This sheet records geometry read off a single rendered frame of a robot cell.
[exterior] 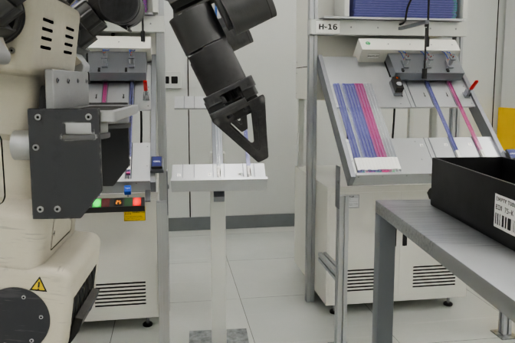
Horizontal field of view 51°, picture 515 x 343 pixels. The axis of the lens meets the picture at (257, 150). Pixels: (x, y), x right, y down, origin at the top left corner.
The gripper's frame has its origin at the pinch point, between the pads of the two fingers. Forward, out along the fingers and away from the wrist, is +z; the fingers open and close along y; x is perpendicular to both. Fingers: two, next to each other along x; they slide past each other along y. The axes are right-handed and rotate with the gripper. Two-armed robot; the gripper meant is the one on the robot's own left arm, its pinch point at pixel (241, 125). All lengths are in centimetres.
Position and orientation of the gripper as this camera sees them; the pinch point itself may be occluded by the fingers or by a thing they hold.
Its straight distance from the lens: 114.3
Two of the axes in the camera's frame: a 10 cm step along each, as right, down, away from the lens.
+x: -9.0, 4.5, -0.1
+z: 4.4, 8.9, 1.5
